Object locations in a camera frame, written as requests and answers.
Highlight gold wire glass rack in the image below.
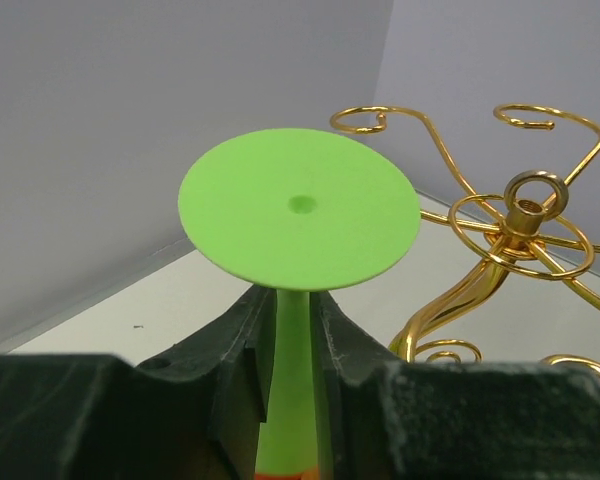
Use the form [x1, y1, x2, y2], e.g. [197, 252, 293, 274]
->
[329, 103, 600, 363]

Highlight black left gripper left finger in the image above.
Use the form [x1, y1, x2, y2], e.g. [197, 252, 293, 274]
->
[0, 286, 273, 479]

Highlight green wine glass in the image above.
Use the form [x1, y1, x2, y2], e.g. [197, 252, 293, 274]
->
[178, 128, 420, 474]

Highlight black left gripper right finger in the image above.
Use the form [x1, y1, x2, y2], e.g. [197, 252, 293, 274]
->
[310, 292, 600, 479]

